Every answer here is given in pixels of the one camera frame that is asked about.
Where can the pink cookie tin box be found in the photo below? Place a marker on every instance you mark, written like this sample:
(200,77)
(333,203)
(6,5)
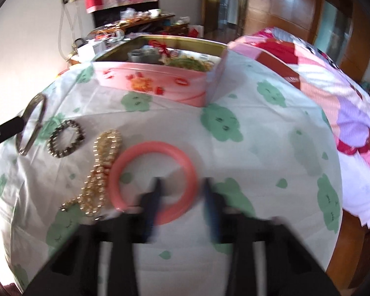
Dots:
(182,69)

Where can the wooden wardrobe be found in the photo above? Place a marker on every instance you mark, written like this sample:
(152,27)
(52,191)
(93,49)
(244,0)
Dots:
(304,19)

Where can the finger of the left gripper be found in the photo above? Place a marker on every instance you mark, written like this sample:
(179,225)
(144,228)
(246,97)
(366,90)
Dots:
(11,128)

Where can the wooden bedroom door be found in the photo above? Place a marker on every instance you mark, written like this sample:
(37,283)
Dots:
(210,15)

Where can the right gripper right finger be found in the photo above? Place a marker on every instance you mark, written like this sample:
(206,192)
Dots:
(214,210)

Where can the patchwork pink quilt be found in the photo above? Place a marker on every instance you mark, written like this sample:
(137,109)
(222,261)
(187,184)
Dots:
(345,105)

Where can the wooden tv cabinet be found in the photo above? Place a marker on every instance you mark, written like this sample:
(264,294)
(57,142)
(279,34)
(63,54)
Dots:
(164,24)

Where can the white box device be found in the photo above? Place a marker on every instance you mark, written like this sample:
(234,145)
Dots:
(91,48)

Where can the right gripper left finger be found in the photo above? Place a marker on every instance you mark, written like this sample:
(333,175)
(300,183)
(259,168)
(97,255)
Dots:
(150,204)

